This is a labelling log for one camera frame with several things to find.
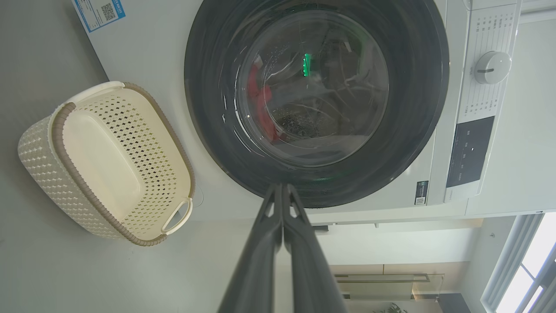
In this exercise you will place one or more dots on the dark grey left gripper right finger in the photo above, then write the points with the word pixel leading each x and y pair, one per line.
pixel 310 269

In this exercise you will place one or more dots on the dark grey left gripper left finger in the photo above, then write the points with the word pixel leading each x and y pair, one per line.
pixel 256 269

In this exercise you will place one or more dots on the red garment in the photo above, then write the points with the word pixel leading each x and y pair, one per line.
pixel 263 104

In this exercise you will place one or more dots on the stainless steel washing machine drum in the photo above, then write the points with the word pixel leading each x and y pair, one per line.
pixel 299 121

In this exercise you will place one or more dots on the cream perforated laundry basket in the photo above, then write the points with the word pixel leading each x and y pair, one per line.
pixel 100 165

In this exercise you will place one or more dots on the dark washing machine display panel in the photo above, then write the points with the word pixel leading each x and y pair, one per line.
pixel 471 152

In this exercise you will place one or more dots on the white washing machine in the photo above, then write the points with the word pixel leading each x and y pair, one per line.
pixel 152 56

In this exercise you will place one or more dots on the white round control knob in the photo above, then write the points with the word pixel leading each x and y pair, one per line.
pixel 493 67

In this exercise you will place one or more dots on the glass background table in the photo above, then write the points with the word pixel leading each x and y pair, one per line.
pixel 386 287

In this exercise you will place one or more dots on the small dark QR sticker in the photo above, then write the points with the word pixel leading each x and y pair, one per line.
pixel 421 193

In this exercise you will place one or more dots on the blue energy label sticker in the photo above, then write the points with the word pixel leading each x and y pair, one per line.
pixel 93 13

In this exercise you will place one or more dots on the window with white frame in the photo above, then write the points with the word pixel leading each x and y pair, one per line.
pixel 538 261

